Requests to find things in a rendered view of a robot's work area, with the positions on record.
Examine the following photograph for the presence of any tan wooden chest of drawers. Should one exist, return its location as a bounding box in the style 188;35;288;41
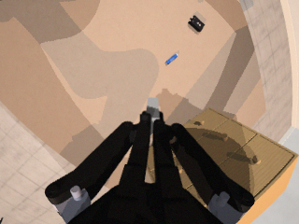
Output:
198;107;299;224

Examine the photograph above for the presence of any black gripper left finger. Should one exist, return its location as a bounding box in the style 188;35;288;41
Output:
45;97;153;224

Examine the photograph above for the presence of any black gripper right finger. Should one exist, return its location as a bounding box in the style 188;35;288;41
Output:
151;97;255;224

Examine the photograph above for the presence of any blue battery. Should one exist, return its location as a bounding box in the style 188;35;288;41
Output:
165;54;178;64

